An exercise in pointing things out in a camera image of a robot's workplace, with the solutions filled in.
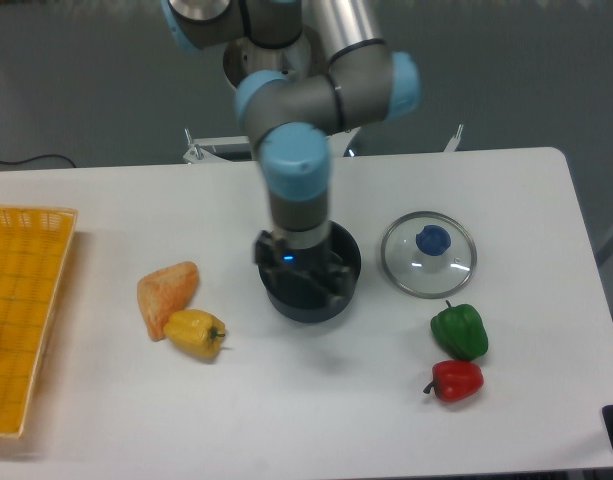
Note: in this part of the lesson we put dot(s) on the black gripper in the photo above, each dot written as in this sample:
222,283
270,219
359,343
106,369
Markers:
326,268

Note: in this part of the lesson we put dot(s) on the dark saucepan blue handle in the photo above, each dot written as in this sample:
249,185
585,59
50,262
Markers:
312,308

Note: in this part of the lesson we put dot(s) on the triangle bread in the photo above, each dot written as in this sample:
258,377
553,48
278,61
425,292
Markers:
164,292

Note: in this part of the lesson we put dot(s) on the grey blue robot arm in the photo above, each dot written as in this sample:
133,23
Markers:
289,116

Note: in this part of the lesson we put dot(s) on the yellow bell pepper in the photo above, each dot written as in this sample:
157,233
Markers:
196,332

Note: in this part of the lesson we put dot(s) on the glass lid blue knob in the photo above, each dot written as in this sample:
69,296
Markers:
428,255

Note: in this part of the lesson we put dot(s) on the green bell pepper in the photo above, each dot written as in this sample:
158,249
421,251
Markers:
460,332

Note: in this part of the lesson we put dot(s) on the red bell pepper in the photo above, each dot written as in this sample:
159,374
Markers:
454,380

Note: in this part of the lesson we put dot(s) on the yellow woven basket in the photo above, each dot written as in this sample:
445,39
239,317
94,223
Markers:
34,247

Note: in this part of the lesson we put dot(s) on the grey stand leg right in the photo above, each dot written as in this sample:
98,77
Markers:
604,249

